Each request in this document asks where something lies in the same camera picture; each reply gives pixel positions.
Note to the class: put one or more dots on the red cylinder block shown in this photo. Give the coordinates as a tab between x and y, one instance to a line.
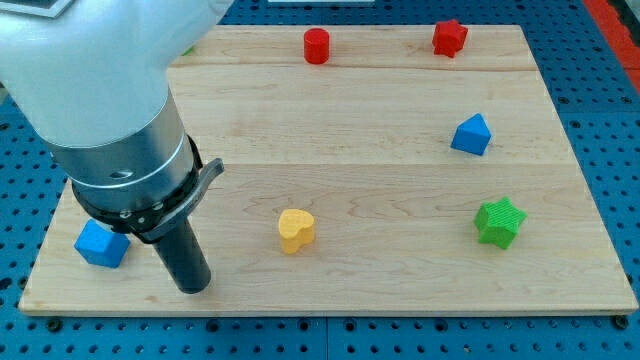
316	43

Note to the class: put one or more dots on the blue cube block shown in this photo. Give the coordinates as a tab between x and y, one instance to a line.
101	247

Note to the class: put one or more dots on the yellow heart block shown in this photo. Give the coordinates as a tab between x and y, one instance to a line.
296	228

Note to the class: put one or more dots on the wooden board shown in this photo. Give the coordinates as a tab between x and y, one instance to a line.
362	143

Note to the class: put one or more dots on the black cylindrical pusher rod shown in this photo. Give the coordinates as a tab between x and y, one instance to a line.
183	258

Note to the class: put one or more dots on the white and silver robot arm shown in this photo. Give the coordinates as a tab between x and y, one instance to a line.
91	78

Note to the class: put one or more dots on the green block behind arm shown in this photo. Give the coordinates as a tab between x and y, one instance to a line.
188	51

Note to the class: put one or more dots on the green star block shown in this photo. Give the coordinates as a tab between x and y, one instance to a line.
498	223

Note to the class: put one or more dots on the black clamp ring with lever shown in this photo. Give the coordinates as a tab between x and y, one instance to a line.
152	221

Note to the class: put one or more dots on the red star block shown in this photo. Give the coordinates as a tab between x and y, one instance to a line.
449	37

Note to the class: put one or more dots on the blue pentagon block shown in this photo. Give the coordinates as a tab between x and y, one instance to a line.
472	136

